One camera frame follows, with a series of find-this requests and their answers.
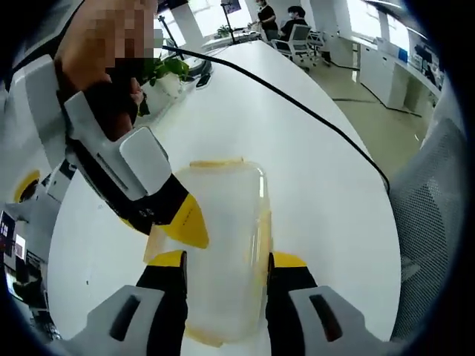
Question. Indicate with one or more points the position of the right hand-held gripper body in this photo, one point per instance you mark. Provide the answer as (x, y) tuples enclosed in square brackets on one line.
[(29, 130)]

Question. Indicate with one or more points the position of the person's right hand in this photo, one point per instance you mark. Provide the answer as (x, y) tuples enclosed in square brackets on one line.
[(74, 72)]

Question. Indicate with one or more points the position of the potted green plant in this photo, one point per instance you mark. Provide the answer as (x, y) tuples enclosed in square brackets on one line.
[(167, 74)]

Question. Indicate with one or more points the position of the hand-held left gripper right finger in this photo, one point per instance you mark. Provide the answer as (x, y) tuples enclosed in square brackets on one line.
[(293, 308)]

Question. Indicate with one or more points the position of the white cabinet row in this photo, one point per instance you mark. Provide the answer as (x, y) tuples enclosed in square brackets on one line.
[(389, 74)]

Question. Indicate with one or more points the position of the clear container with plastic buckles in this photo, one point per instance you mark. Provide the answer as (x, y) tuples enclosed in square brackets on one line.
[(222, 241)]

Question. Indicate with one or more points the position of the black pole stand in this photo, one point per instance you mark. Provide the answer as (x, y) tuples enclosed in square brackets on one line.
[(230, 20)]

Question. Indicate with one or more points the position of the grey mesh office chair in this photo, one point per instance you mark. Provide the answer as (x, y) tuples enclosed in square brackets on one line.
[(426, 230)]

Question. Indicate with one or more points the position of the black phone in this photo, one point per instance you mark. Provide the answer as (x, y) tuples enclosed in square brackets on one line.
[(203, 79)]

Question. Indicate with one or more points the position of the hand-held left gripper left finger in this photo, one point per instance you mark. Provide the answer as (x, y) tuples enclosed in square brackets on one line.
[(159, 308)]

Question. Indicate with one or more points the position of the white mesh office chair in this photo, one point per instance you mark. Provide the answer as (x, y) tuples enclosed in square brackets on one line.
[(295, 42)]

